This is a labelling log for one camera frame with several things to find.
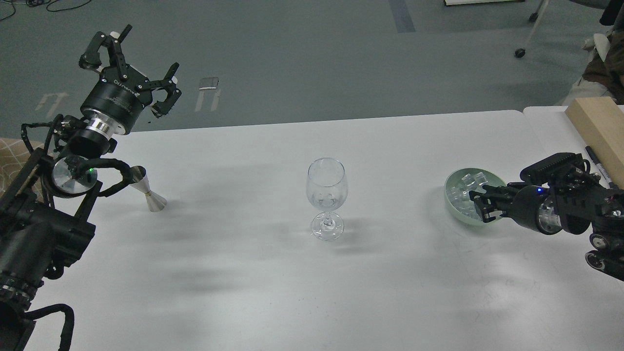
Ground beige checkered chair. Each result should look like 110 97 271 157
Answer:
0 137 31 196

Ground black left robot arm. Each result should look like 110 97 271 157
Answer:
0 25 181 351

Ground clear wine glass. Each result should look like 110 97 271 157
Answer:
306 157 348 241

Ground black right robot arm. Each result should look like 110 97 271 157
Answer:
469 153 624 280

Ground black marker pen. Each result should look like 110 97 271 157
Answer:
585 146 620 190

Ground silver floor plate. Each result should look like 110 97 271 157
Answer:
198 76 220 91

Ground black floor cable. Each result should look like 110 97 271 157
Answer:
0 0 92 21

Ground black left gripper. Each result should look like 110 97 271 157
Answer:
79 24 181 135

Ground steel cocktail jigger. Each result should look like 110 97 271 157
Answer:
130 166 167 213

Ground green bowl of ice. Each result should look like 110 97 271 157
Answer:
444 168 506 226

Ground light wooden box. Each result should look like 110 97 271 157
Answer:
565 97 624 189

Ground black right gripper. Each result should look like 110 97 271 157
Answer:
469 184 562 235

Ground seated person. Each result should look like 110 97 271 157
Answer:
559 0 624 106

